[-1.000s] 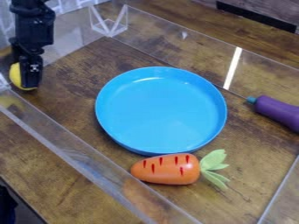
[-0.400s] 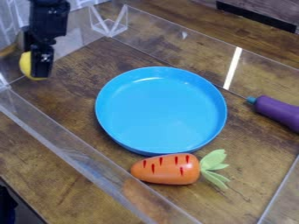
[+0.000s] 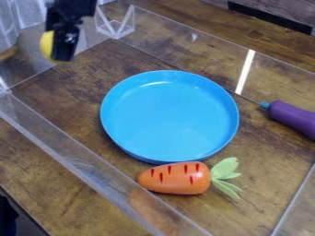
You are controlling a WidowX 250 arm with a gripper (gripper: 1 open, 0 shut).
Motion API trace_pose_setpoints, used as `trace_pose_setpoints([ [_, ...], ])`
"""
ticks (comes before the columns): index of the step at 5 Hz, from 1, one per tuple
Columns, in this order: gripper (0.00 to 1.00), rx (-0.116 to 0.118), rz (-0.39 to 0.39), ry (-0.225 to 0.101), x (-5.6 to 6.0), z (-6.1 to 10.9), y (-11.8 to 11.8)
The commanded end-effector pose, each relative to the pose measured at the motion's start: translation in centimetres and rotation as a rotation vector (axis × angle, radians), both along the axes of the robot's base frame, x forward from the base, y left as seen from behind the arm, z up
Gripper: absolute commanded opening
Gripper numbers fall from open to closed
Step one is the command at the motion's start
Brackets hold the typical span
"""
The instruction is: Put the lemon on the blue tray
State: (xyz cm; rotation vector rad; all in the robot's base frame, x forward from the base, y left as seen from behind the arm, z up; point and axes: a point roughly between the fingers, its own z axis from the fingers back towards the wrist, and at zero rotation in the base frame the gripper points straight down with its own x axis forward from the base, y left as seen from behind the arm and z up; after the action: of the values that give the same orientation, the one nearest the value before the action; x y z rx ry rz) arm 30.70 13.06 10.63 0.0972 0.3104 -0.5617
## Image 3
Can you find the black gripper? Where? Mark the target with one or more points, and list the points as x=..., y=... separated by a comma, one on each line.
x=66, y=14

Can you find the yellow toy lemon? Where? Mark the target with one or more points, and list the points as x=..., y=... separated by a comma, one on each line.
x=46, y=46

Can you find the blue round tray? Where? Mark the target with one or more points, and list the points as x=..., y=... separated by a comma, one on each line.
x=170, y=116

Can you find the orange toy carrot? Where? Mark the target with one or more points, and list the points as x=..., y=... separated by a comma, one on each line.
x=191, y=178

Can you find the purple toy eggplant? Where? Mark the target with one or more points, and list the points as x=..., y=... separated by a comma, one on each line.
x=294, y=117

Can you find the clear acrylic enclosure wall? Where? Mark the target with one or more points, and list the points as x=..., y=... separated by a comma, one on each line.
x=70, y=176

